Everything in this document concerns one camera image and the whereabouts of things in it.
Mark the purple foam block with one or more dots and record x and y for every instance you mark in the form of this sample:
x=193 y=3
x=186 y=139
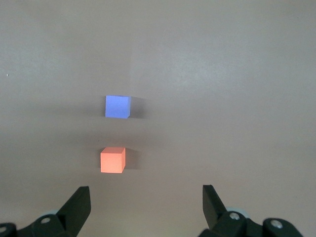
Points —
x=117 y=107

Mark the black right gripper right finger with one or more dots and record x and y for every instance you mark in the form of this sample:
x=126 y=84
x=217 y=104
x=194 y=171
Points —
x=222 y=222

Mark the orange foam block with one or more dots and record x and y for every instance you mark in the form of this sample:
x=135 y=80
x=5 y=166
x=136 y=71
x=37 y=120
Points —
x=112 y=160

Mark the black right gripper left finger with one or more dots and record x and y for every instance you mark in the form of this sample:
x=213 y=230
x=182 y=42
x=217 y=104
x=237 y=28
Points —
x=69 y=217

